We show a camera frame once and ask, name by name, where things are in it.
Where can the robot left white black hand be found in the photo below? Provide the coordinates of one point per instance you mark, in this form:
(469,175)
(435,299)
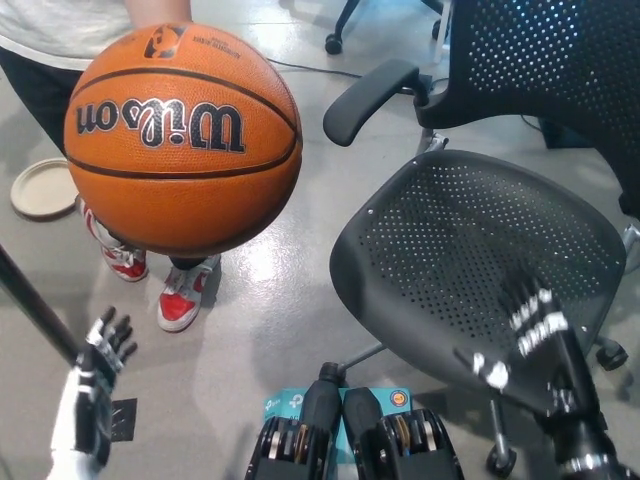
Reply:
(97,380)

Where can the robot right white black hand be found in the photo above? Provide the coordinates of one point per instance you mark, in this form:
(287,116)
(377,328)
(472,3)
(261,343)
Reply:
(545,365)

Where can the orange Wilson basketball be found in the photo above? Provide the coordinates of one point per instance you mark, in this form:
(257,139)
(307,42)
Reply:
(180,165)

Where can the chair base with casters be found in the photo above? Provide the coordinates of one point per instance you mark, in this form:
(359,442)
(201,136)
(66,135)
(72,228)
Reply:
(501,450)

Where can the person right red white sneaker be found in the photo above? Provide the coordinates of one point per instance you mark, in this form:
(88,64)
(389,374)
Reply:
(127,262)

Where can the black perforated chair seat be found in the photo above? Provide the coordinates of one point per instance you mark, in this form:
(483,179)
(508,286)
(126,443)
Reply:
(450,240)

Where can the robot left black body block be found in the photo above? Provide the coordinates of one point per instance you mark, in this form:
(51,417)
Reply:
(290,450)

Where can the black chair armrest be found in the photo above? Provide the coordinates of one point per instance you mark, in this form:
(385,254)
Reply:
(360,97)

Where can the person in grey shirt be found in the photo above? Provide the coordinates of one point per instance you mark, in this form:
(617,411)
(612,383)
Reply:
(40,30)

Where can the black office chair wheel base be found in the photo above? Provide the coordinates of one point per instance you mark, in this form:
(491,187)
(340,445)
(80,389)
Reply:
(336,42)

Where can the black tape square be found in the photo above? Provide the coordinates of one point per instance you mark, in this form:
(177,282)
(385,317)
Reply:
(124,420)

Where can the black slanted table leg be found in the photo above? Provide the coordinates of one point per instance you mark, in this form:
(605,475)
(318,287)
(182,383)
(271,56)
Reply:
(35,305)

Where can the teal TP-Link cardboard box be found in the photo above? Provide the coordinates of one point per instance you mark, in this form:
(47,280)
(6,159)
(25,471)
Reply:
(287,400)

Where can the beige paper plate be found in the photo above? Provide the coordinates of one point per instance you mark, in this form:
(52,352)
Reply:
(42,190)

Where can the white furniture leg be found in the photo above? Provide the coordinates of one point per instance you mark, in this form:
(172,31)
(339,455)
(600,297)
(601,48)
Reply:
(442,30)

